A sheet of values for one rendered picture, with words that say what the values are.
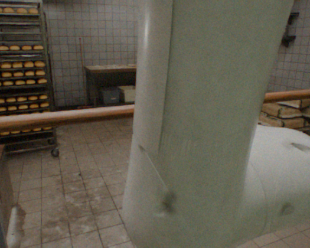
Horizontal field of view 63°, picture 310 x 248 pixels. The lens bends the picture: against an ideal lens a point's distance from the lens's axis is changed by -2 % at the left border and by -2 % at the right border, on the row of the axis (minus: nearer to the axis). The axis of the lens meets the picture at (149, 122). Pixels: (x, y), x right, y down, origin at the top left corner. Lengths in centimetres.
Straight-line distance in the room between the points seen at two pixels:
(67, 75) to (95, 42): 89
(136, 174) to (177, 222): 5
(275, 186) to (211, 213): 8
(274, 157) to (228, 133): 11
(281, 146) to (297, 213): 6
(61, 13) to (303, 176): 539
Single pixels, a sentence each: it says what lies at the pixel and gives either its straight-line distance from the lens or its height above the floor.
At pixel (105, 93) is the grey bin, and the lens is 498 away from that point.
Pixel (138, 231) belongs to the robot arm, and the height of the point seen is 120.
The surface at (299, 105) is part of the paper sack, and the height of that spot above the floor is 50.
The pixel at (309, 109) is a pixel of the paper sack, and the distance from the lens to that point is 453.
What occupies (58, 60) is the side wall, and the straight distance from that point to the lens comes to 550.
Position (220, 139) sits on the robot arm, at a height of 129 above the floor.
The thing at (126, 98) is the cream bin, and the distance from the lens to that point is 511.
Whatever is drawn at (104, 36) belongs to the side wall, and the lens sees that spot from 561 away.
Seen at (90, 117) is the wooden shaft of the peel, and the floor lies 120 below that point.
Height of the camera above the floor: 134
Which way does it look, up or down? 17 degrees down
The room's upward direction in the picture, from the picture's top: straight up
